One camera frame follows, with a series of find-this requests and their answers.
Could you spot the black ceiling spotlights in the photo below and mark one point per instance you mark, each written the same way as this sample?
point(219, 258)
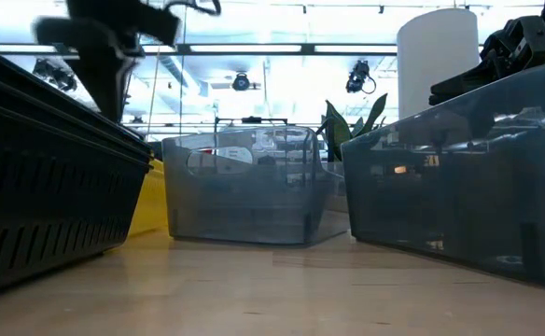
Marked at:
point(62, 81)

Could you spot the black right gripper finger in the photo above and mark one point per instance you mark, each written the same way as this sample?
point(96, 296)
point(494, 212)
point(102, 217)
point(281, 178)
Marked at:
point(473, 77)
point(464, 94)

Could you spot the black ceiling camera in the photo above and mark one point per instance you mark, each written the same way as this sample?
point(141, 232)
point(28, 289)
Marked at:
point(359, 74)

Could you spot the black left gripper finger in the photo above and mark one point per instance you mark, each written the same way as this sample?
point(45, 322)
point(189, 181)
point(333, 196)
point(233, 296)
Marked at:
point(109, 84)

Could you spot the yellow plastic basket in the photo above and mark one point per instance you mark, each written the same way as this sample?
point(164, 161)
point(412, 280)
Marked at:
point(153, 200)

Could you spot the white lamp with wooden base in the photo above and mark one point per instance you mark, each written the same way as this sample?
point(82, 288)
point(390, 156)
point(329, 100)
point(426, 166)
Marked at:
point(436, 60)

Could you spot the green plant in white pot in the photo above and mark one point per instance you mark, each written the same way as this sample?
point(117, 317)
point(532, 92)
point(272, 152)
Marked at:
point(338, 133)

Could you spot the grey transparent plastic bin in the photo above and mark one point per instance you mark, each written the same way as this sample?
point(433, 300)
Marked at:
point(440, 196)
point(244, 210)

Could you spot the black slotted plastic basket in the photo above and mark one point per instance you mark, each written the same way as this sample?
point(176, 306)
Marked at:
point(20, 79)
point(44, 210)

